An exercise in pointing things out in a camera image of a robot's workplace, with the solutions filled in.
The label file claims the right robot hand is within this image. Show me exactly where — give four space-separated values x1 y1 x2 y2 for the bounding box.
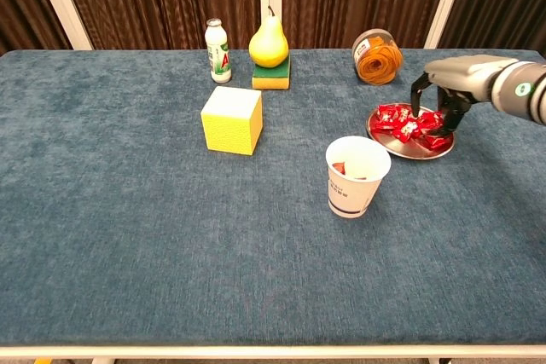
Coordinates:
409 55 500 137

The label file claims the round metal plate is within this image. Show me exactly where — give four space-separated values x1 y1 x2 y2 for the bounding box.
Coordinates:
365 102 456 161

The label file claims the white paper cup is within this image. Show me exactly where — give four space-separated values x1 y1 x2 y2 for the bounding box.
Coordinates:
325 136 392 219

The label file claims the clear jar of orange snacks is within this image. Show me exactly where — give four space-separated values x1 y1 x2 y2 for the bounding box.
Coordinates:
351 28 404 86

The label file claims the green yellow sponge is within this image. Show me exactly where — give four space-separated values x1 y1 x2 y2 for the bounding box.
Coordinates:
251 55 292 91

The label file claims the yellow pear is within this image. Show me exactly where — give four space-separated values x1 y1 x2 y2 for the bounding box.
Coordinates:
248 5 290 69

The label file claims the yellow cube with white top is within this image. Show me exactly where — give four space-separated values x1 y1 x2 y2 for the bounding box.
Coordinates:
200 85 264 157

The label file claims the small white drink bottle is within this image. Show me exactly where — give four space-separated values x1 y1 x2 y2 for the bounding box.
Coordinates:
204 18 233 84

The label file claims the blue table mat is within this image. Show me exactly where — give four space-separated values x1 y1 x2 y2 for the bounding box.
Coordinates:
0 48 546 347

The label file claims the white table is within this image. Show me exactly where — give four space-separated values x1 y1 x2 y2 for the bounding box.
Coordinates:
0 344 546 361

